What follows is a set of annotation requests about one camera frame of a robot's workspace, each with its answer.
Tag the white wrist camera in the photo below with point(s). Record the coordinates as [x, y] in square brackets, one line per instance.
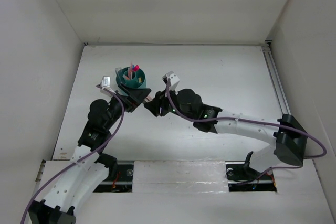
[171, 80]
[105, 86]

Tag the aluminium side rail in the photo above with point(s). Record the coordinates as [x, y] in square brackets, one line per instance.
[282, 95]

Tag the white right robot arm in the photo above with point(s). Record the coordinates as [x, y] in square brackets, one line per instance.
[211, 119]

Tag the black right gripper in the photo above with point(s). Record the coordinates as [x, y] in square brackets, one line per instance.
[154, 106]

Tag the black marker pink cap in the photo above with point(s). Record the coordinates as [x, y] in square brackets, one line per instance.
[136, 67]

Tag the teal round desk organizer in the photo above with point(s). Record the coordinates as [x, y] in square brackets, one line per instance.
[134, 83]

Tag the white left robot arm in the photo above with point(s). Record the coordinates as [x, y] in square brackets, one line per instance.
[88, 166]

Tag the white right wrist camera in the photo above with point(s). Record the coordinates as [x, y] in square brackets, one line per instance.
[171, 80]

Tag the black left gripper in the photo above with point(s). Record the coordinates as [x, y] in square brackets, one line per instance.
[134, 97]

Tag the thin pink pen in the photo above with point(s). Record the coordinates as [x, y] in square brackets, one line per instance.
[130, 72]

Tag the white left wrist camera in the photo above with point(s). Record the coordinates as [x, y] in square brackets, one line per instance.
[105, 86]

